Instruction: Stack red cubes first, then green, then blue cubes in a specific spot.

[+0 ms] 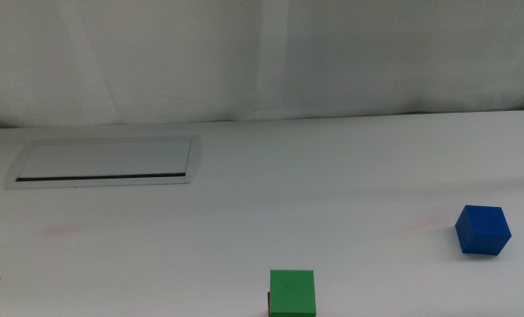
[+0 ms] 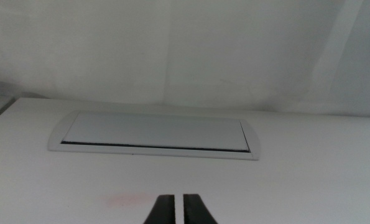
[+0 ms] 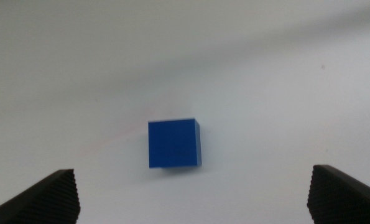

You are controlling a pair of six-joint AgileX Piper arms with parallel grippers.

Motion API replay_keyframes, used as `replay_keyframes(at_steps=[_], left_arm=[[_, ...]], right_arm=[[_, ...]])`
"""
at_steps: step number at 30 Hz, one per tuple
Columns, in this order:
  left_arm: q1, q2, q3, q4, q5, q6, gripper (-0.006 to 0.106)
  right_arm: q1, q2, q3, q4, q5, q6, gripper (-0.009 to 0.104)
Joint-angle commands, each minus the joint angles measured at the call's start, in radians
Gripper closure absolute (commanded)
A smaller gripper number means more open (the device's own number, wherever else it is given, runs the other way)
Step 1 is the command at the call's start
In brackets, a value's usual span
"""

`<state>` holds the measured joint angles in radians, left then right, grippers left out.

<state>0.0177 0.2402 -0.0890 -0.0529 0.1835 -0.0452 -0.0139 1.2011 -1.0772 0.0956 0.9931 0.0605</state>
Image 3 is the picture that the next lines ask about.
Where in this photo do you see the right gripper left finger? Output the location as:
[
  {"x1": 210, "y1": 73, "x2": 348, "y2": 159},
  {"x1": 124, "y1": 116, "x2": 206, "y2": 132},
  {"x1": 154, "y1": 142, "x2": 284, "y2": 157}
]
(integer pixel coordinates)
[{"x1": 0, "y1": 169, "x2": 81, "y2": 224}]

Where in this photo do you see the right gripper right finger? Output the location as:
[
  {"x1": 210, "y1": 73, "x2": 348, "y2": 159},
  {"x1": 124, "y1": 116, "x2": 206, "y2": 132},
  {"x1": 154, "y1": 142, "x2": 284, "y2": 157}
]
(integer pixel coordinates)
[{"x1": 306, "y1": 164, "x2": 370, "y2": 224}]

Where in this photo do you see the blue cube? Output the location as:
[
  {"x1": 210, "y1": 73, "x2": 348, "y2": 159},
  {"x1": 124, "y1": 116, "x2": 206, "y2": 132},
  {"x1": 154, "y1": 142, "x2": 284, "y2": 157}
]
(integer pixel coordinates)
[{"x1": 147, "y1": 117, "x2": 203, "y2": 169}]

